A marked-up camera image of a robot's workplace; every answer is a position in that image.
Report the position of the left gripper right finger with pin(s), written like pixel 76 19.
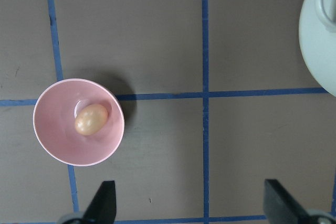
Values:
pixel 281 208

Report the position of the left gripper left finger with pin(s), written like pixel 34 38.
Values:
pixel 102 208

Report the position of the brown egg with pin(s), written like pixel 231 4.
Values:
pixel 91 119

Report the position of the mint green cooking pot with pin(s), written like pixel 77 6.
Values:
pixel 317 41

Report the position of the pink bowl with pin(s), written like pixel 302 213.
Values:
pixel 54 122

